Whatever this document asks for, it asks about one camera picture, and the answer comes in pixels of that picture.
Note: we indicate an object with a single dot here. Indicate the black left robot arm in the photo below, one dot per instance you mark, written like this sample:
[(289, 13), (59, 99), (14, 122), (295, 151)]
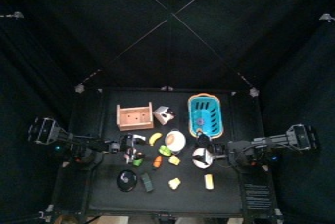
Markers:
[(66, 136)]

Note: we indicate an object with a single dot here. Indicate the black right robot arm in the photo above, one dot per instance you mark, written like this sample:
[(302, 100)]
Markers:
[(270, 143)]

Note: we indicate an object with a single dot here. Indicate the yellow toy squash half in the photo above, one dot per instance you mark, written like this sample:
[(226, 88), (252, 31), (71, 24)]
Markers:
[(175, 160)]

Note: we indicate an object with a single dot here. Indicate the small green toy piece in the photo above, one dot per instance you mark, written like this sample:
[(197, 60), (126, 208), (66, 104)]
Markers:
[(138, 162)]

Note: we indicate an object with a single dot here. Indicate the white round plate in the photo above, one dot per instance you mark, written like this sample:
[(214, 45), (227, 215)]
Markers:
[(200, 151)]

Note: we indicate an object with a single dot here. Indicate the orange toy carrot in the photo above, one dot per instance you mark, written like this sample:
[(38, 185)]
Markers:
[(157, 161)]

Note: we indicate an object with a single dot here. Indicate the yellow toy banana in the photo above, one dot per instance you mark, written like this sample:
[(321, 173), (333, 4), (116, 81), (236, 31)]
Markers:
[(155, 138)]

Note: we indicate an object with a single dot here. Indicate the green toy pepper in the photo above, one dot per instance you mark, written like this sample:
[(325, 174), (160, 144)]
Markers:
[(165, 150)]

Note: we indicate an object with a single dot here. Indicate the white bowl with tan inside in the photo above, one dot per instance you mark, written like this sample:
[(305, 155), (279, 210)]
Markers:
[(176, 140)]

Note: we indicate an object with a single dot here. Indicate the yellow toy block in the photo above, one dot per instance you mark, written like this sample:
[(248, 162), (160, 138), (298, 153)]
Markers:
[(210, 181)]

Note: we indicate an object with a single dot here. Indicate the black round plate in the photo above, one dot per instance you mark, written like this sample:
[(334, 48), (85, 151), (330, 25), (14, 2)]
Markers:
[(126, 181)]

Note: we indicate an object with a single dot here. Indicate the wooden crate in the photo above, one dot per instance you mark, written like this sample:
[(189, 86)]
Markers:
[(134, 117)]

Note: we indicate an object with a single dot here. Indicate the blue plastic basket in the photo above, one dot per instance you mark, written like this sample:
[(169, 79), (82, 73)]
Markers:
[(205, 115)]

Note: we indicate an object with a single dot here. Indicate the dark green toy block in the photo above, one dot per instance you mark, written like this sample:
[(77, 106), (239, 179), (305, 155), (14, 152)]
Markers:
[(148, 182)]

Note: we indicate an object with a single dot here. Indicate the pale yellow toy food piece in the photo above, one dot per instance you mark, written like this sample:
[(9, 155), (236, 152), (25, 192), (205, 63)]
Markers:
[(175, 183)]

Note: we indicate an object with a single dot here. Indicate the small grey shape-sorter cube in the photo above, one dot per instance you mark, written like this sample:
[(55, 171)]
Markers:
[(164, 115)]

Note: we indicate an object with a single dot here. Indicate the metal frame centre bracket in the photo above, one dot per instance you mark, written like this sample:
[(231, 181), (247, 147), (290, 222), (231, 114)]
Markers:
[(167, 88)]

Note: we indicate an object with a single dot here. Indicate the metal frame corner bracket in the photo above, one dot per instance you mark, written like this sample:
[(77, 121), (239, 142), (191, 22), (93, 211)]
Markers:
[(15, 15), (325, 16), (80, 88), (254, 91)]

